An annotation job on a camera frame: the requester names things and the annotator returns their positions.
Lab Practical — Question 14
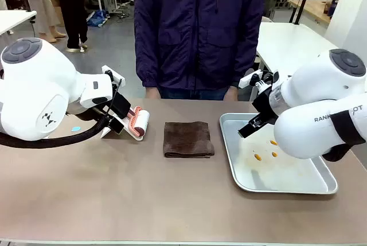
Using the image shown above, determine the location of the pink lint roller black handle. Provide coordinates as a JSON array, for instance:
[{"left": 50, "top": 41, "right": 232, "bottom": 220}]
[{"left": 111, "top": 93, "right": 150, "bottom": 141}]

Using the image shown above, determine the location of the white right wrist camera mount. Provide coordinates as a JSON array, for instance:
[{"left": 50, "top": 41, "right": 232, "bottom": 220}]
[{"left": 239, "top": 69, "right": 280, "bottom": 92}]

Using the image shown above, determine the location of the purple sleeved left forearm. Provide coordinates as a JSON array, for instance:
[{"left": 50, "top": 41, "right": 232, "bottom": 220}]
[{"left": 229, "top": 33, "right": 260, "bottom": 89}]

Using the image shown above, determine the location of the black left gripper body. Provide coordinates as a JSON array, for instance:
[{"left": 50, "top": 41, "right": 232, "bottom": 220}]
[{"left": 93, "top": 105, "right": 114, "bottom": 120}]

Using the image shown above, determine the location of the blue bag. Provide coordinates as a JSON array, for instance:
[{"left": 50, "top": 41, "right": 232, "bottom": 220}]
[{"left": 87, "top": 10, "right": 109, "bottom": 28}]

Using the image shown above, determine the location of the wooden top table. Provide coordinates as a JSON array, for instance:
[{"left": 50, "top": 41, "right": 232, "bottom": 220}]
[{"left": 287, "top": 0, "right": 333, "bottom": 26}]

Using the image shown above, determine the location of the person's right hand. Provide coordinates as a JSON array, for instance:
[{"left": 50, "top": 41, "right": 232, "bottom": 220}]
[{"left": 145, "top": 87, "right": 160, "bottom": 100}]

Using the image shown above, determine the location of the metal baking tray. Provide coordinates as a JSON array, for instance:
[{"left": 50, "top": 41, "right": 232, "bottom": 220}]
[{"left": 219, "top": 112, "right": 339, "bottom": 194}]

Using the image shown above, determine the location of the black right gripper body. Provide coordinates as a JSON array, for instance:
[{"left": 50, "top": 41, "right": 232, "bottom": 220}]
[{"left": 252, "top": 87, "right": 279, "bottom": 123}]

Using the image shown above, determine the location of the large white table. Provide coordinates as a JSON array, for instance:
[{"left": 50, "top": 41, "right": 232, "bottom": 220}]
[{"left": 249, "top": 22, "right": 339, "bottom": 102}]

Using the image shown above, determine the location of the white folded roller stand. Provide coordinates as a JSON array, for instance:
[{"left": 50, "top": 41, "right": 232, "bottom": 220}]
[{"left": 99, "top": 114, "right": 144, "bottom": 142}]

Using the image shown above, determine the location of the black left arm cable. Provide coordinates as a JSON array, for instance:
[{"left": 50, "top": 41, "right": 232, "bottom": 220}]
[{"left": 0, "top": 78, "right": 123, "bottom": 149}]

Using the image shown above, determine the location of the person's left hand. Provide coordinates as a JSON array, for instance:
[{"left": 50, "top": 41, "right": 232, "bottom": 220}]
[{"left": 224, "top": 87, "right": 239, "bottom": 102}]

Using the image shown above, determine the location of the purple sleeved right forearm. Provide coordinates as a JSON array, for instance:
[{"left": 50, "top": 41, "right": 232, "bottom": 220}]
[{"left": 134, "top": 33, "right": 161, "bottom": 89}]

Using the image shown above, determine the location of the small white table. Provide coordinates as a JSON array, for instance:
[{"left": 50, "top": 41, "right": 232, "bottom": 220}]
[{"left": 0, "top": 10, "right": 37, "bottom": 36}]

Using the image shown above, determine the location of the dark cola bottle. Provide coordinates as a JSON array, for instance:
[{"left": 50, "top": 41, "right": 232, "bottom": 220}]
[{"left": 326, "top": 0, "right": 342, "bottom": 19}]

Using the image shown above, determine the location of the person in purple jacket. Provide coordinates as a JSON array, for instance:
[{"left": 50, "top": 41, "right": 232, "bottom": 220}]
[{"left": 133, "top": 0, "right": 267, "bottom": 102}]

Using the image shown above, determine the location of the cardboard box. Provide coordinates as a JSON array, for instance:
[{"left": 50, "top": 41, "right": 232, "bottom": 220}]
[{"left": 48, "top": 0, "right": 65, "bottom": 28}]

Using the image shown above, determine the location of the person in black trousers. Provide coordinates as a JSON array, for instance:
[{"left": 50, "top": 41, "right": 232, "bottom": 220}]
[{"left": 54, "top": 0, "right": 89, "bottom": 53}]

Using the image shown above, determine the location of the brown cloth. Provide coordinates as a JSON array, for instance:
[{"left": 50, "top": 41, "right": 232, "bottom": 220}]
[{"left": 163, "top": 121, "right": 215, "bottom": 159}]

